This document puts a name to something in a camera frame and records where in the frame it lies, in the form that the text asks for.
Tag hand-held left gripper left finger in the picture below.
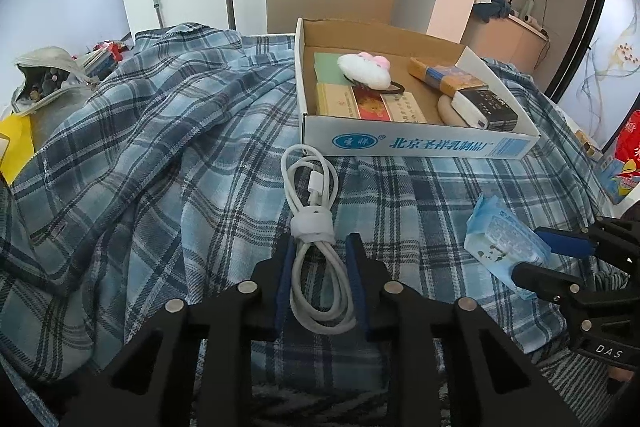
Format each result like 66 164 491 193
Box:
60 236 298 427

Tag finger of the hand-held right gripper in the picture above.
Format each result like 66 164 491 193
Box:
510 259 632 309
534 216 640 260

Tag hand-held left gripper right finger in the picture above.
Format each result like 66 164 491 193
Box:
346 233 581 427

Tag blue tissue packet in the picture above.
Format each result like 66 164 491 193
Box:
463 193 552 303

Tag white cable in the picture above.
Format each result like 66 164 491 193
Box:
280 144 358 335

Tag black packet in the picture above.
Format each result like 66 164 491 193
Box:
452 89 518 132

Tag cardboard box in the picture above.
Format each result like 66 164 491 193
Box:
294 18 542 159

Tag beige soft dome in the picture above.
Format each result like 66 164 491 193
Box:
436 94 463 126

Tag brown carton with red label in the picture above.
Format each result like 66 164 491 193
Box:
316 83 428 124

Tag orange and blue packet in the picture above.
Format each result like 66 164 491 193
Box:
407 57 488 98

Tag white plush hair tie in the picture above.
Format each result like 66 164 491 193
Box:
337 52 406 96

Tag green packet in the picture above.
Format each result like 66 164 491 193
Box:
314 52 358 85

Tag grey striped cloth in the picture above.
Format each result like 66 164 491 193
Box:
250 349 626 427

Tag yellow packet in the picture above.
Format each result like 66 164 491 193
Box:
575 129 603 162

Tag colourful printed plastic bag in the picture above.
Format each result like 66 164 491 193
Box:
597 109 640 205

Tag blue plaid blanket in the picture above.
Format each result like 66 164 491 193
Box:
0 23 631 408

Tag peach counter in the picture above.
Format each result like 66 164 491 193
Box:
460 9 551 72

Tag blue clothes pile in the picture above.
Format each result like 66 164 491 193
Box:
472 0 513 24

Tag red plastic bag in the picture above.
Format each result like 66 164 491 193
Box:
97 41 133 60

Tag stack of booklets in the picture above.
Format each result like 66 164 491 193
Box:
75 47 118 78

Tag yellow bag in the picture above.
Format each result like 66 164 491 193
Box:
0 113 36 185

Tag grey fabric bag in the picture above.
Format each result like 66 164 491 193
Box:
11 47 98 115

